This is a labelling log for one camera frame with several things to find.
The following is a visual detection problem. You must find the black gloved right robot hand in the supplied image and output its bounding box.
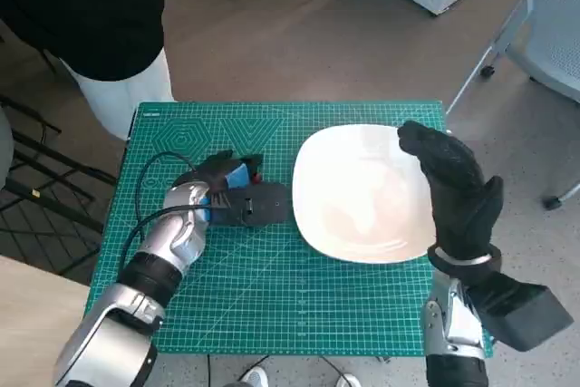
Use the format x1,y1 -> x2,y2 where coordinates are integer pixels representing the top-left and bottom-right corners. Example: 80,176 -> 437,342
397,120 -> 505,261

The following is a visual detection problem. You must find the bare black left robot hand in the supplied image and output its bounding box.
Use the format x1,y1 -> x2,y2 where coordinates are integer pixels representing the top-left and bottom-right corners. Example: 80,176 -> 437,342
194,150 -> 266,193

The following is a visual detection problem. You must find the white square plate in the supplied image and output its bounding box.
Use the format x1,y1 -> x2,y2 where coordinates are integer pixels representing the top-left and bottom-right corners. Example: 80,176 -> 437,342
291,123 -> 439,265

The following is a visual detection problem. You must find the green cutting mat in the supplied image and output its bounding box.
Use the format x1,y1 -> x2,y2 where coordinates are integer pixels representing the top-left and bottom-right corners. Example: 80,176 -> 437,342
92,99 -> 495,358

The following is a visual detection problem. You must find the light blue mesh chair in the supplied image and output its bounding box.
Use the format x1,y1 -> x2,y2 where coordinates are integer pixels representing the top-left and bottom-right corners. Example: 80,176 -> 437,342
445,0 -> 580,211

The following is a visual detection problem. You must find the light wooden table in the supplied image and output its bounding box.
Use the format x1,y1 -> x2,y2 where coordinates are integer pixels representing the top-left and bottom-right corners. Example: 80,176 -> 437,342
0,253 -> 92,387

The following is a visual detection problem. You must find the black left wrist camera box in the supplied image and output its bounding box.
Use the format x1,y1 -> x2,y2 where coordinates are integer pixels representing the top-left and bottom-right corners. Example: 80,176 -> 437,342
210,181 -> 289,227

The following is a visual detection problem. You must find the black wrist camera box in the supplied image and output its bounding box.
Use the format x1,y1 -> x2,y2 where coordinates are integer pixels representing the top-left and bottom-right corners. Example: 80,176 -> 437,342
466,268 -> 575,353
210,181 -> 289,227

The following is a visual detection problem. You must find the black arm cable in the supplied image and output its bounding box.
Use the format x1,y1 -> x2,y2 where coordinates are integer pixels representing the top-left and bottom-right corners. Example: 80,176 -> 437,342
121,150 -> 214,270

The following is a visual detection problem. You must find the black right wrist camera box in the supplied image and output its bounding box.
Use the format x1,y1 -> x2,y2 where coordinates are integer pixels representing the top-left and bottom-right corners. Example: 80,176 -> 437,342
466,268 -> 575,353

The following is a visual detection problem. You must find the black wire rack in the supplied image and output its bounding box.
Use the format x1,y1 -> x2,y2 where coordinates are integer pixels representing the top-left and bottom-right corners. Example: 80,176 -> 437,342
0,19 -> 119,270

